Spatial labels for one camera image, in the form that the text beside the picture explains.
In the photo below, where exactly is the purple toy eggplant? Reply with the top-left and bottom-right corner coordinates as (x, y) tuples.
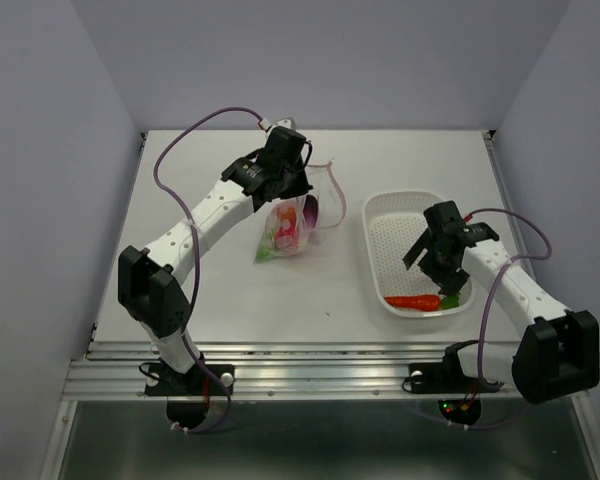
(303, 194), (319, 230)

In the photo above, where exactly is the orange toy pumpkin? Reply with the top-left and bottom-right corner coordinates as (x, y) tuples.
(276, 205), (297, 230)

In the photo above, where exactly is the orange toy carrot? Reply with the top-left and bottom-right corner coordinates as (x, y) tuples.
(384, 294), (460, 312)

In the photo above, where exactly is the clear pink-dotted zip bag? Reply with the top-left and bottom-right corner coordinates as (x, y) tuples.
(260, 158), (347, 259)

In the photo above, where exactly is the red toy bell pepper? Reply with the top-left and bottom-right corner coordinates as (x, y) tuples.
(274, 219), (301, 250)

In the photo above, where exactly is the green toy bitter gourd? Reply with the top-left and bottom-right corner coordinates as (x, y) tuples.
(254, 235), (279, 263)

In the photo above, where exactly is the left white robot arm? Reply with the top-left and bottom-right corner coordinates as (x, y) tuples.
(117, 119), (312, 394)

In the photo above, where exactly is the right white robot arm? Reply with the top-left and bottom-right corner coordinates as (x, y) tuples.
(403, 201), (600, 405)

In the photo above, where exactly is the white perforated plastic basket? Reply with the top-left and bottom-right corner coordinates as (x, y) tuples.
(362, 189), (476, 320)

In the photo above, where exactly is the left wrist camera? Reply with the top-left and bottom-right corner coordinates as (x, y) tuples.
(258, 117), (296, 132)

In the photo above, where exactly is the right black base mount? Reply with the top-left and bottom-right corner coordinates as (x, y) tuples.
(401, 340), (503, 430)

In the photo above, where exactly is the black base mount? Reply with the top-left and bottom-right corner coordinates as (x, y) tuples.
(138, 360), (235, 434)
(401, 340), (503, 430)

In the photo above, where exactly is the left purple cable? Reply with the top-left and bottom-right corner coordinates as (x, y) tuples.
(153, 106), (274, 435)

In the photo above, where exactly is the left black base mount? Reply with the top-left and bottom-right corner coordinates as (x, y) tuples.
(138, 360), (235, 434)

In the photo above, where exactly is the aluminium rail frame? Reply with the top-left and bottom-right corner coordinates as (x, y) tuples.
(62, 341), (589, 401)

